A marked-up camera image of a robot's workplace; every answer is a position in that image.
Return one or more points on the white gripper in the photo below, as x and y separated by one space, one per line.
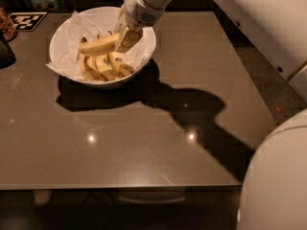
138 11

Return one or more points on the large yellow banana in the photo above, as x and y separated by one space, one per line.
98 46

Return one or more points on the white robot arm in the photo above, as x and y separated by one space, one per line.
274 192

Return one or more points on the white paper liner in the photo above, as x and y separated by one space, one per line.
79 53

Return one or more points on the black white marker tag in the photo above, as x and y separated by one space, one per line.
27 21

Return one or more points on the brown patterned object far left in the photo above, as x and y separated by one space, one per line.
7 28

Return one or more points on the dark object at left edge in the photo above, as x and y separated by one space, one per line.
7 57

